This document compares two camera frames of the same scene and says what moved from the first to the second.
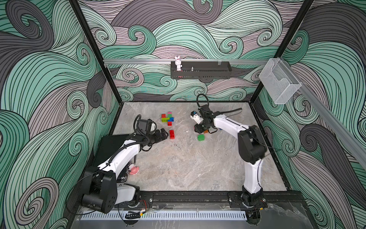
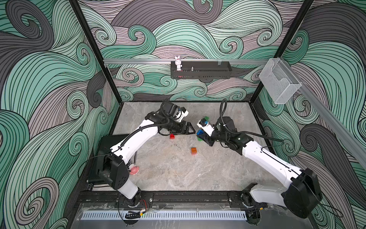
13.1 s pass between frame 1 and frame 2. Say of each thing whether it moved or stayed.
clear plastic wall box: stayed
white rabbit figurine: stayed
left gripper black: moved
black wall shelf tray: stayed
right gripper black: moved
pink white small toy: stayed
